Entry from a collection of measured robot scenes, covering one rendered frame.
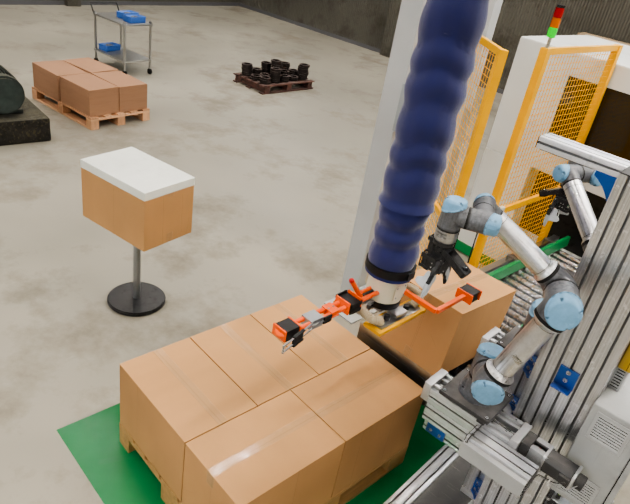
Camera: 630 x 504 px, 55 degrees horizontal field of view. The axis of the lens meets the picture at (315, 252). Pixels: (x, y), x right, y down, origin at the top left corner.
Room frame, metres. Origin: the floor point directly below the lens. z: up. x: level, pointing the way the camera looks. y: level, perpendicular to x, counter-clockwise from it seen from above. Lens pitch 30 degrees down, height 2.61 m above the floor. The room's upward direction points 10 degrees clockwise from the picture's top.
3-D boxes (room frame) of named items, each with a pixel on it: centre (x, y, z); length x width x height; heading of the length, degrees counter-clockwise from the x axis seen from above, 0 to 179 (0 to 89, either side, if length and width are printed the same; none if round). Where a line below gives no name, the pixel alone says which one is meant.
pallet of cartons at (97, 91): (7.11, 3.06, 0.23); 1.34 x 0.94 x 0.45; 50
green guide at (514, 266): (3.89, -1.43, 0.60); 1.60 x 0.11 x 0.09; 137
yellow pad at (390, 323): (2.27, -0.41, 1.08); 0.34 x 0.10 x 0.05; 139
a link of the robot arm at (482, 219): (1.80, -0.52, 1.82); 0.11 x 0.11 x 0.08; 79
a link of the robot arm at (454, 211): (1.80, -0.42, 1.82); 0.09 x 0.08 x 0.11; 79
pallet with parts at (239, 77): (9.72, 1.14, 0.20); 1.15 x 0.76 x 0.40; 143
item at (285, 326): (1.88, 0.06, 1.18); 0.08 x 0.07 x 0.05; 139
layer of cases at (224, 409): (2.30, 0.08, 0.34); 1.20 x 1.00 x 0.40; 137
